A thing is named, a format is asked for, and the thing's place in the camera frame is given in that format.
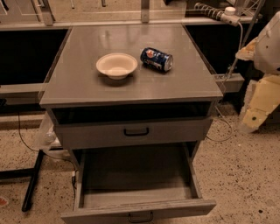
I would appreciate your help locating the grey drawer cabinet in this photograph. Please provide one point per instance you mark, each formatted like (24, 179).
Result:
(78, 93)

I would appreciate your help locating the clear plastic bag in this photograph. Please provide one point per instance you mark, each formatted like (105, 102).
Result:
(47, 141)

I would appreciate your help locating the grey drawer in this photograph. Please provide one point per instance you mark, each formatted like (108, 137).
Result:
(112, 134)
(136, 185)

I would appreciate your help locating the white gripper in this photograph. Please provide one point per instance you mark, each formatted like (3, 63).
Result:
(269, 51)

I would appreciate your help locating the grey top drawer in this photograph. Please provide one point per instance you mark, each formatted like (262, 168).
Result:
(112, 134)

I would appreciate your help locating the black stand leg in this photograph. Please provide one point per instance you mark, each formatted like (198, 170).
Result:
(32, 173)

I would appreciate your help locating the blue soda can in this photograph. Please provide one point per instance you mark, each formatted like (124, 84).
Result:
(154, 58)

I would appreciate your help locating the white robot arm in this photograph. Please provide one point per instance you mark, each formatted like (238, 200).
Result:
(267, 51)

